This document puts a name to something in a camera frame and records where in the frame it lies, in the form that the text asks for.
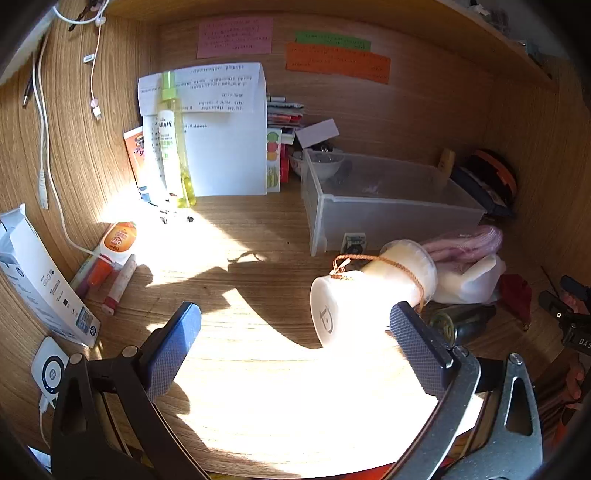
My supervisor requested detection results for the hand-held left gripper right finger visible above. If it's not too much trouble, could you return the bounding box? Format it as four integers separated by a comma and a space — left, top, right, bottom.
389, 301, 543, 480

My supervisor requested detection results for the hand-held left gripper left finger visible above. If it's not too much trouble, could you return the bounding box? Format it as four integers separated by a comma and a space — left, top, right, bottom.
51, 301, 218, 480

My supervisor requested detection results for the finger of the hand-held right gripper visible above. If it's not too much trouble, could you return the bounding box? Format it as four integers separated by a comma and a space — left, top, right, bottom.
538, 290, 578, 329
561, 275, 591, 300

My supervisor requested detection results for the white lidded jar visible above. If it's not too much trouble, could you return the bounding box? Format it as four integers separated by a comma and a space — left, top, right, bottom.
309, 239, 438, 349

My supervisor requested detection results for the clear plastic box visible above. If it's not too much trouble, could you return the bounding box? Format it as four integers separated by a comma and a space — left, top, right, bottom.
301, 148, 487, 257

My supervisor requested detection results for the wooden desktop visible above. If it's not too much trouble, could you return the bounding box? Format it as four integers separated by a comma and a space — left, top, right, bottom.
0, 185, 573, 477

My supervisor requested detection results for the person's right hand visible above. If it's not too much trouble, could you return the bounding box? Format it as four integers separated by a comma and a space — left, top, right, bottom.
567, 357, 585, 400

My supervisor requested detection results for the red cloth pouch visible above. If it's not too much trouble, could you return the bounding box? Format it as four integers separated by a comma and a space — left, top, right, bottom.
499, 274, 533, 330

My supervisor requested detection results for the white plastic wrapper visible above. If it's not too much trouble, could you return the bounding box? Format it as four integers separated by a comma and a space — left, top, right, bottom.
434, 254, 507, 305

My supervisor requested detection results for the white red lip balm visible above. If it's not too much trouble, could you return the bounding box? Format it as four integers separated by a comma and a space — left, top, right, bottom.
102, 254, 138, 316

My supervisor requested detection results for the white bottle with orange label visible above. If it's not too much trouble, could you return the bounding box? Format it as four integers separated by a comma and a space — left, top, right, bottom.
88, 222, 138, 287

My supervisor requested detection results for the eraser in paper sleeve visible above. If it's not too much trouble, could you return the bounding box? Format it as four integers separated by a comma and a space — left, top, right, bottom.
344, 232, 368, 257

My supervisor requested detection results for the white round charger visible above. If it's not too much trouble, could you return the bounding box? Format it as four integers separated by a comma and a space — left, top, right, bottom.
31, 336, 71, 398

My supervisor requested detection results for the dark blue pouch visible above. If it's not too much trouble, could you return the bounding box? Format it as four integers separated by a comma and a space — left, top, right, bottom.
450, 165, 515, 217

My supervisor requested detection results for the black orange round case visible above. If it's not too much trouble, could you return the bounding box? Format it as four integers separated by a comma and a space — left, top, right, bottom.
466, 148, 518, 208

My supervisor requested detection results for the white cardboard box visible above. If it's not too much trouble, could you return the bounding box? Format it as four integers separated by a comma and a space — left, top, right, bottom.
0, 204, 101, 348

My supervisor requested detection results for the yellow-green spray bottle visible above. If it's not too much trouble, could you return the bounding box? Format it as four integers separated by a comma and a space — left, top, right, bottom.
157, 71, 197, 207

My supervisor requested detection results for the white bowl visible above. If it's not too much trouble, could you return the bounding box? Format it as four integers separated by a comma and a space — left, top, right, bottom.
290, 150, 345, 182

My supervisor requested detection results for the white handwritten paper sheet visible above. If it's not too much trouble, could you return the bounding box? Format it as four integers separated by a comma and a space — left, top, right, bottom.
137, 63, 269, 197

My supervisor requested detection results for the orange sunscreen tube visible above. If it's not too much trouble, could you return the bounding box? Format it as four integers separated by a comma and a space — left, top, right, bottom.
123, 126, 160, 200

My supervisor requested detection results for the fruit-print box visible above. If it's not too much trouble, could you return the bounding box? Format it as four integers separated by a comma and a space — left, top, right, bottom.
266, 128, 283, 193

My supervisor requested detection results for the white blank card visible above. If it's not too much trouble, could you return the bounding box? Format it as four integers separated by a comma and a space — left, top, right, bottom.
295, 119, 340, 149

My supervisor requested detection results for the stack of booklets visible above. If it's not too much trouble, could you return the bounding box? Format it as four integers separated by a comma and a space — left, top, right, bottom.
267, 96, 305, 136

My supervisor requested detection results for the orange paper note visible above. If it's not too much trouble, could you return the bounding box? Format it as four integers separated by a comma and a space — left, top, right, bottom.
285, 42, 391, 85

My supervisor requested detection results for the pink paper note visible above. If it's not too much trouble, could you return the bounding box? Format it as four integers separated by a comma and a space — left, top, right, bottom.
197, 17, 274, 59

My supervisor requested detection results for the green paper note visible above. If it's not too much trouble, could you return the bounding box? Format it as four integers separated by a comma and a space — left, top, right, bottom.
295, 30, 371, 52

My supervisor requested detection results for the wooden shelf board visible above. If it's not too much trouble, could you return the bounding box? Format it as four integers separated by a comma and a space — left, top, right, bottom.
108, 0, 561, 90

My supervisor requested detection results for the yellow wooden handle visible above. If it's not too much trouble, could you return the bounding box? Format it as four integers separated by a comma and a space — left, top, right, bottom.
438, 148, 457, 185

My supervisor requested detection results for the thick white cable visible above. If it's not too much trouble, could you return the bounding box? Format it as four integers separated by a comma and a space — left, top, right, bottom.
34, 34, 102, 257

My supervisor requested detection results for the thin white cable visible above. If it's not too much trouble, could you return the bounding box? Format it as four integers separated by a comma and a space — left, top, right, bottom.
53, 2, 108, 121

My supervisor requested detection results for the dark plug cable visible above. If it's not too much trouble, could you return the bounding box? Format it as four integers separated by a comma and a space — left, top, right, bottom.
22, 41, 49, 109

